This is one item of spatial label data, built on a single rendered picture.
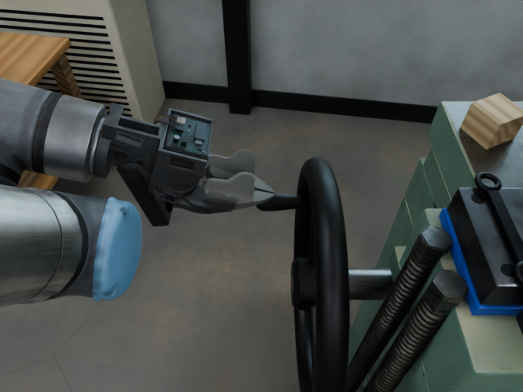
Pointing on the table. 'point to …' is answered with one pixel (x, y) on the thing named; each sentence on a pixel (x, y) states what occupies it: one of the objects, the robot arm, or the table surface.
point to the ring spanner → (503, 219)
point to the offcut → (493, 120)
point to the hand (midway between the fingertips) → (261, 196)
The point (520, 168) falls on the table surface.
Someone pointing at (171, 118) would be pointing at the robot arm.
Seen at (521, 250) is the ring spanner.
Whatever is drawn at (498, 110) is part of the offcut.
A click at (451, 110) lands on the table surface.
